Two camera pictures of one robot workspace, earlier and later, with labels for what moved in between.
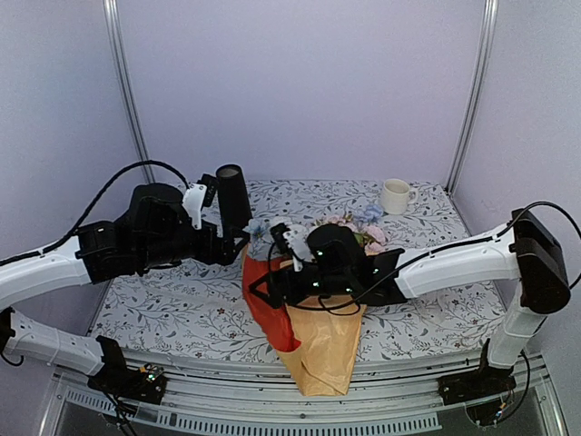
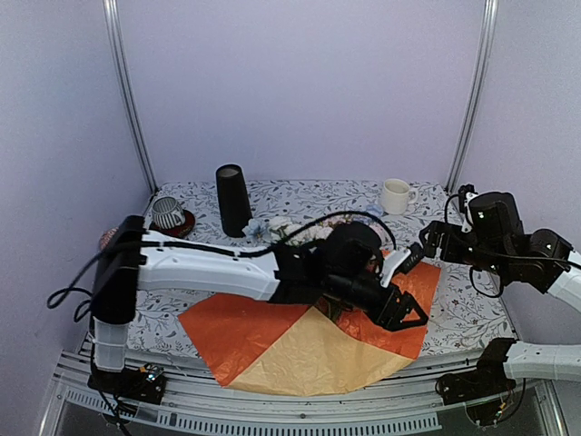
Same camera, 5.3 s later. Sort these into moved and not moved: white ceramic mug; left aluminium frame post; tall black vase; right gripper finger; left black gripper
Moved: right gripper finger; left black gripper
Not moved: left aluminium frame post; tall black vase; white ceramic mug
